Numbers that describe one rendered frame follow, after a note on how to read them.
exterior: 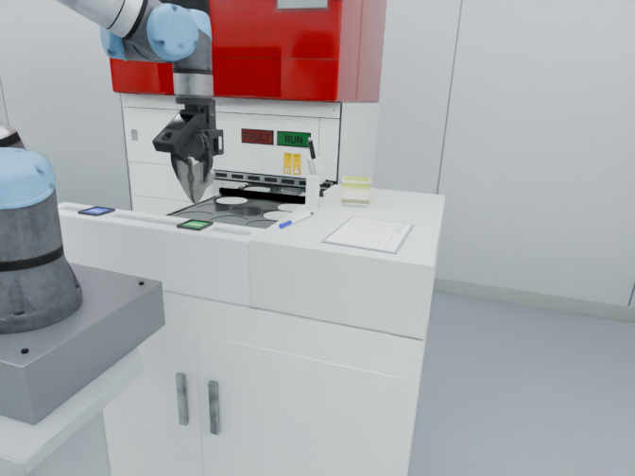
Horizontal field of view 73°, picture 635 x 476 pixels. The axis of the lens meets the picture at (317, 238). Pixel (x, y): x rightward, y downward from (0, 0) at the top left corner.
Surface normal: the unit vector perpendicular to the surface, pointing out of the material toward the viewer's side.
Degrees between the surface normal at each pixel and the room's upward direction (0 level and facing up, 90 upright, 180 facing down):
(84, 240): 90
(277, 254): 90
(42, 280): 74
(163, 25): 92
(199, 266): 90
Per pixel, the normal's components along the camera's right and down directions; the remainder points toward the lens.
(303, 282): -0.30, 0.29
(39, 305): 0.73, -0.04
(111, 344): 0.96, 0.13
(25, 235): 0.74, 0.26
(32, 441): 0.04, -0.95
